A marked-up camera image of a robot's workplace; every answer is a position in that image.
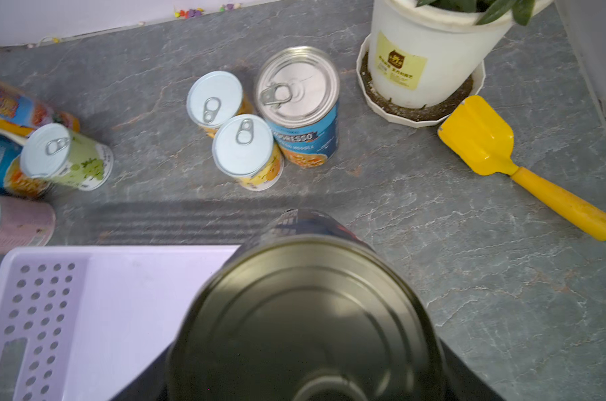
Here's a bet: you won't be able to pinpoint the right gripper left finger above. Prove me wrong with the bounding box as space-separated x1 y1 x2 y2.
111 344 174 401

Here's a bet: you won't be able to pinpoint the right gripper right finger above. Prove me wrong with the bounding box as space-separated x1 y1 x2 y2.
440 339 504 401

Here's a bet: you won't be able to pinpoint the dark purple can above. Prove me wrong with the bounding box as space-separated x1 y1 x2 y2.
168 209 445 400

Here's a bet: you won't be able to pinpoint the blue soup can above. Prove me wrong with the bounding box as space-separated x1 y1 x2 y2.
255 46 340 168
0 136 52 199

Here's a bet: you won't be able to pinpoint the tall colourful snack tube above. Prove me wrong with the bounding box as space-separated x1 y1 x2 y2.
0 82 80 138

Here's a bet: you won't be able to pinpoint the purple plastic basket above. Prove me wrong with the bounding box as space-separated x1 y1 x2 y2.
0 245 235 400

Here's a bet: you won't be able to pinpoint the pink label small can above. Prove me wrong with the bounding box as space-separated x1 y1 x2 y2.
0 195 56 255

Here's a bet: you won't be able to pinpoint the yellow toy shovel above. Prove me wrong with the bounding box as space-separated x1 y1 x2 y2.
438 95 606 242

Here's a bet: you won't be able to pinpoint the yellow label small can front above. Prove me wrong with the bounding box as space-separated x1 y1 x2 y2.
212 114 285 191

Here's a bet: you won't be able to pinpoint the green label small can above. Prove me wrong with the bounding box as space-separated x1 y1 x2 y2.
20 123 114 191

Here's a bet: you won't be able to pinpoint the white plant saucer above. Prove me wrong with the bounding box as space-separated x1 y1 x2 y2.
356 35 486 129

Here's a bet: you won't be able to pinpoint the orange label small can rear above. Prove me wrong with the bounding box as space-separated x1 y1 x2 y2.
186 71 255 138

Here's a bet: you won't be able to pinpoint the potted green plant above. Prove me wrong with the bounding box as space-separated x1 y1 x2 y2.
367 0 552 109

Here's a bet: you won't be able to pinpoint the coloured beads on edge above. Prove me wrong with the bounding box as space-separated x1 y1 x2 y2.
173 3 243 19

